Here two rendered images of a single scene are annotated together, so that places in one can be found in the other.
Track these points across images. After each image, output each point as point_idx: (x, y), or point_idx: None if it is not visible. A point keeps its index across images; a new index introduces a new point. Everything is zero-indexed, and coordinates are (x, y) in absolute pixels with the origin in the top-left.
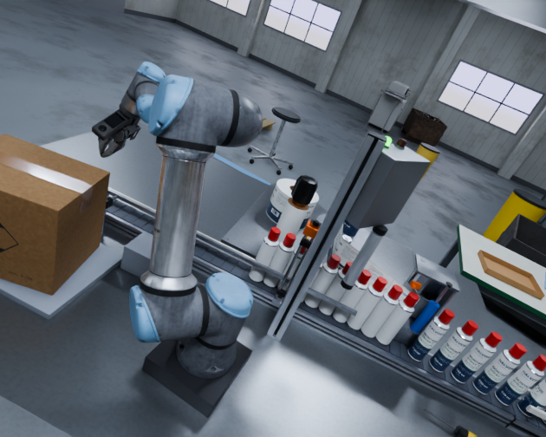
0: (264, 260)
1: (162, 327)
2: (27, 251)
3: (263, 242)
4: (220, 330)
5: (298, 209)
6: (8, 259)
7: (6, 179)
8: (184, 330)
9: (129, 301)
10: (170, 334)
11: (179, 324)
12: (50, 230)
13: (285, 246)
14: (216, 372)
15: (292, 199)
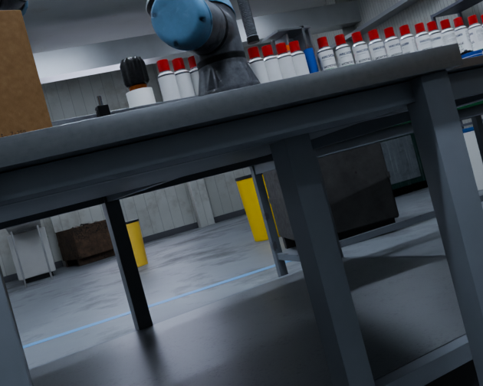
0: (176, 94)
1: (206, 2)
2: (6, 88)
3: (161, 79)
4: (233, 26)
5: (146, 87)
6: None
7: None
8: (218, 13)
9: (158, 26)
10: (214, 13)
11: (211, 4)
12: (21, 40)
13: (181, 70)
14: (258, 81)
15: (132, 87)
